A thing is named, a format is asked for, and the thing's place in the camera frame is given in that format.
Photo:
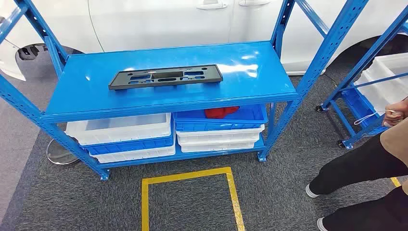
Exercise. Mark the person's hand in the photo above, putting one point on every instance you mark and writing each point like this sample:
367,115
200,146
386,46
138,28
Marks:
398,113

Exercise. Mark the black plastic mounting plate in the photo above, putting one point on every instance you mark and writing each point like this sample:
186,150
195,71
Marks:
210,75

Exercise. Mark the red plastic part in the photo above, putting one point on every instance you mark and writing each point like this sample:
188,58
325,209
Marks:
220,112

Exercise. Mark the blue metal shelf rack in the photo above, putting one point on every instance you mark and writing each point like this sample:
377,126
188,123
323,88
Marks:
95,95

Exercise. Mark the blue plastic bin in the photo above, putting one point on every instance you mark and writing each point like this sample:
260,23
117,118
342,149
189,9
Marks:
223,125
127,147
357,105

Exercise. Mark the blue wheeled metal rack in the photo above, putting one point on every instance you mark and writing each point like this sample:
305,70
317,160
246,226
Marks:
366,62

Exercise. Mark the person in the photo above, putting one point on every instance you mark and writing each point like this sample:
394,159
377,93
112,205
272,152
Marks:
357,169

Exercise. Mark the white car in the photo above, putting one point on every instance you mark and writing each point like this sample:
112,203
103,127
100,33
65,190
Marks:
159,22

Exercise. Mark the clear white plastic bin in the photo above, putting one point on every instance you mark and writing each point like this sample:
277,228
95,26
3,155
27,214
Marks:
127,134

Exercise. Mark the round metal stand base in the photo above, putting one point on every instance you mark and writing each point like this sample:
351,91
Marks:
60,157

